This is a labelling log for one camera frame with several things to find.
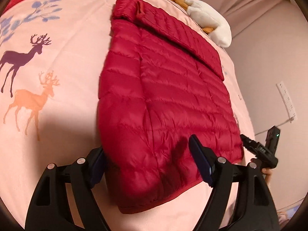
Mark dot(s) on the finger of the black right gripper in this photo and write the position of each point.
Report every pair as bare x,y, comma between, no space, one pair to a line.
247,142

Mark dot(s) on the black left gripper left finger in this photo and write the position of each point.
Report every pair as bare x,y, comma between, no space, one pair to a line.
63,198

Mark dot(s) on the red quilted down jacket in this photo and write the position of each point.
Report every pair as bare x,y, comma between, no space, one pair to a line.
161,83

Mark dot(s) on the right hand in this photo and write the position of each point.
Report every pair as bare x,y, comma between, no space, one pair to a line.
266,172

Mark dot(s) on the white plush goose toy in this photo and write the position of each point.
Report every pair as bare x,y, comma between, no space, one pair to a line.
209,20

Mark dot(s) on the pink printed duvet cover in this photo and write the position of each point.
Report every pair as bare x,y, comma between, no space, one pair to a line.
48,107

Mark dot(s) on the white wall socket strip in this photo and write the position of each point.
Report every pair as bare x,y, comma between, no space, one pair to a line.
286,98

